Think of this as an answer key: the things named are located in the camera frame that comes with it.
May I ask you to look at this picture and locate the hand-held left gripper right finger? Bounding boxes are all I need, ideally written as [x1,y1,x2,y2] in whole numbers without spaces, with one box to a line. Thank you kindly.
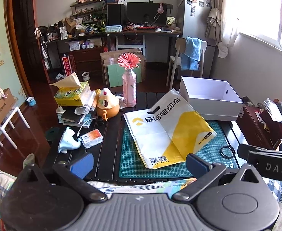
[172,153,263,202]

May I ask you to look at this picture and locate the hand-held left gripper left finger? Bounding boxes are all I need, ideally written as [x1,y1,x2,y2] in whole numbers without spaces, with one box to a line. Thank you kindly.
[18,153,108,203]

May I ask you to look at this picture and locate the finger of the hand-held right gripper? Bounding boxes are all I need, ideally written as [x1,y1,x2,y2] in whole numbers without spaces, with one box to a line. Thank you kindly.
[237,144,252,160]

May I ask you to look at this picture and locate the white and yellow shopping bag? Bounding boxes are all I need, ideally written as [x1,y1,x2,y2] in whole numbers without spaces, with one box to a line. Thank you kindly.
[123,89,218,169]

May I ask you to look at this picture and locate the silver foil bag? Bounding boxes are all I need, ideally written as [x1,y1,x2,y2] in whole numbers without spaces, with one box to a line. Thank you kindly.
[261,98,282,126]

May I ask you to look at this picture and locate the small white orange box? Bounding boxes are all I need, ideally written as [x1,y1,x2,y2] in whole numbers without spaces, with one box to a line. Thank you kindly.
[80,129,104,149]

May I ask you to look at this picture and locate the dark wooden side cabinet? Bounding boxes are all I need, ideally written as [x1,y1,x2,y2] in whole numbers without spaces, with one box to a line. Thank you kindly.
[237,105,282,150]

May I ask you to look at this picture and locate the black round lid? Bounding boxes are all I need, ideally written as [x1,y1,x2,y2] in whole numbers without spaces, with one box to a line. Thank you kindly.
[46,127,60,143]

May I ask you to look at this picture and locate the stack of books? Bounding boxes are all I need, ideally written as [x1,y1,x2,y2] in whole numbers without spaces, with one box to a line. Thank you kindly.
[58,90,101,128]

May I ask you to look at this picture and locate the green cutting mat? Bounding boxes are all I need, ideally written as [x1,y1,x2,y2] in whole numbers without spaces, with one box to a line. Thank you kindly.
[119,121,240,179]

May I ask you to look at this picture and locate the colourful striped cloth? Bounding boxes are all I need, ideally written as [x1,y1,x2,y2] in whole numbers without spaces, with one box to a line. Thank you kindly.
[87,177,197,199]

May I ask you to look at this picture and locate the white cardboard box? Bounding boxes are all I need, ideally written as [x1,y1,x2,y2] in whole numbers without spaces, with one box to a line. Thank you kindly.
[179,76,244,116]

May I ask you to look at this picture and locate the orange toy kettle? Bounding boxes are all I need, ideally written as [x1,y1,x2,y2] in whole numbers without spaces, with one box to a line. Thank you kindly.
[93,88,121,121]

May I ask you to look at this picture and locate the yellow tissue box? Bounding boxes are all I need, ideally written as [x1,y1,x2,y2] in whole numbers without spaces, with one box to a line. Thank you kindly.
[48,72,91,107]

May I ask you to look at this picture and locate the white pipe stool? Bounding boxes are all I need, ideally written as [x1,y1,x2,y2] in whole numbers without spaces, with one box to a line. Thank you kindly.
[0,106,31,150]

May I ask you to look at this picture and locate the pink plastic bottle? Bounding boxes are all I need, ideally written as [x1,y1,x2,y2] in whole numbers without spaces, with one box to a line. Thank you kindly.
[122,69,137,108]

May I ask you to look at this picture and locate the green board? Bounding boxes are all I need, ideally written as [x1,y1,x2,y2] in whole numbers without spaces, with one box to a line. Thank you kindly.
[107,64,143,88]

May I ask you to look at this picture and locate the red sign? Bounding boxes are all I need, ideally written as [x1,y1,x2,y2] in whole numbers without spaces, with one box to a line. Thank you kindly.
[62,54,76,78]

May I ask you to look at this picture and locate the white chair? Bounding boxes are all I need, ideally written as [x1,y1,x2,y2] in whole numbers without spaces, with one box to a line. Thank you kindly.
[166,38,208,87]

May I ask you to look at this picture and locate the flat cardboard boxes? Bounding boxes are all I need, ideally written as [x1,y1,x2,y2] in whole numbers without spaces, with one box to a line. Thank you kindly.
[100,49,147,87]

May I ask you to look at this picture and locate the blue towel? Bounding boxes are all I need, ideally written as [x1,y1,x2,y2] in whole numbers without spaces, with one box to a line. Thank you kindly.
[181,36,203,71]

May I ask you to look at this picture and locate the pink paper flower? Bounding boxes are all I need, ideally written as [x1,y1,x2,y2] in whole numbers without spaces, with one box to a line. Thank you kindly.
[117,53,141,71]

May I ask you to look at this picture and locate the grey hanging cloth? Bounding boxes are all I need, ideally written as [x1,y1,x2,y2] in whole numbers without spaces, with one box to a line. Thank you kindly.
[204,8,222,39]

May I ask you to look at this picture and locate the white curtain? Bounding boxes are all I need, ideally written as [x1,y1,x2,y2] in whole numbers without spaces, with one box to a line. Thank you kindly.
[217,0,282,59]

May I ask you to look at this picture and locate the light blue tissue pack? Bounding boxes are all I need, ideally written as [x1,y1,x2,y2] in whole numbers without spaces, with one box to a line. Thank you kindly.
[105,25,123,33]

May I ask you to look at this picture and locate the black desk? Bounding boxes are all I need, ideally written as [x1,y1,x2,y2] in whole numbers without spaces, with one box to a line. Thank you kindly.
[104,26,182,63]

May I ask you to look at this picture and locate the silver refrigerator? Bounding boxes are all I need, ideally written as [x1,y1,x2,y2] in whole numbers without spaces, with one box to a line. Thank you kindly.
[177,0,219,79]

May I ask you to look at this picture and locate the cluttered dark shelf unit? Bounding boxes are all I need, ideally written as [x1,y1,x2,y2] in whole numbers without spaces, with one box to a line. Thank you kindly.
[69,0,127,35]

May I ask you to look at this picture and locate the black computer tower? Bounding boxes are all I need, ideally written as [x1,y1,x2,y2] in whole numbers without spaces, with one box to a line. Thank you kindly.
[106,3,126,27]

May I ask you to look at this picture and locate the dark wooden door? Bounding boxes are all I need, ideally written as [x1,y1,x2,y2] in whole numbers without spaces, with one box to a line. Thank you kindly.
[12,0,50,83]

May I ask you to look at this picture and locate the pink headphones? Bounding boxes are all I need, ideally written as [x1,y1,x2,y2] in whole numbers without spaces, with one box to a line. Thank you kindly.
[154,2,165,20]

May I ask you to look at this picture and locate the black monitor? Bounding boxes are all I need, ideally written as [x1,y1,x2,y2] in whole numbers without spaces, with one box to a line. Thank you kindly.
[126,2,168,27]

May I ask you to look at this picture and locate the black hair tie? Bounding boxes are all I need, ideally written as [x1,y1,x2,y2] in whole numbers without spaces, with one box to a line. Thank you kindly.
[219,145,236,159]

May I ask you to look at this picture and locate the white charger cable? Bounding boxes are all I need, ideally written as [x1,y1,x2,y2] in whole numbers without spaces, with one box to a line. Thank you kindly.
[77,116,98,140]

